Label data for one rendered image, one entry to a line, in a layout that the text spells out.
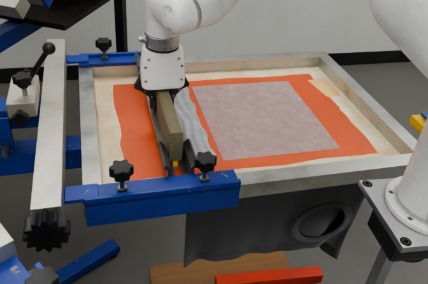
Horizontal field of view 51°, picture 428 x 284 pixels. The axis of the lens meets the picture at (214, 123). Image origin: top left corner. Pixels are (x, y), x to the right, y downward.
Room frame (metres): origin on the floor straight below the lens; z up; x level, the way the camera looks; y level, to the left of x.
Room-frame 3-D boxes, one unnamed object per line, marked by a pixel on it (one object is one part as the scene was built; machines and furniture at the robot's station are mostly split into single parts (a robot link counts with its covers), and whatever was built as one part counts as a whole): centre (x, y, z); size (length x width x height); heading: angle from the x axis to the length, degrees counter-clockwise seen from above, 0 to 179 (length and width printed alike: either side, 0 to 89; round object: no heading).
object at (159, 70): (0.92, 0.13, 1.12); 0.10 x 0.08 x 0.11; 108
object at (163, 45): (0.92, 0.14, 1.18); 0.09 x 0.07 x 0.03; 108
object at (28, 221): (0.51, 0.26, 1.02); 0.07 x 0.06 x 0.07; 108
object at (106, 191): (0.65, 0.09, 0.98); 0.30 x 0.05 x 0.07; 108
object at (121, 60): (1.17, 0.26, 0.98); 0.30 x 0.05 x 0.07; 108
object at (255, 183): (0.98, -0.06, 0.97); 0.79 x 0.58 x 0.04; 108
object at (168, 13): (0.89, 0.11, 1.25); 0.15 x 0.10 x 0.11; 48
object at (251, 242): (0.83, -0.17, 0.77); 0.46 x 0.09 x 0.36; 108
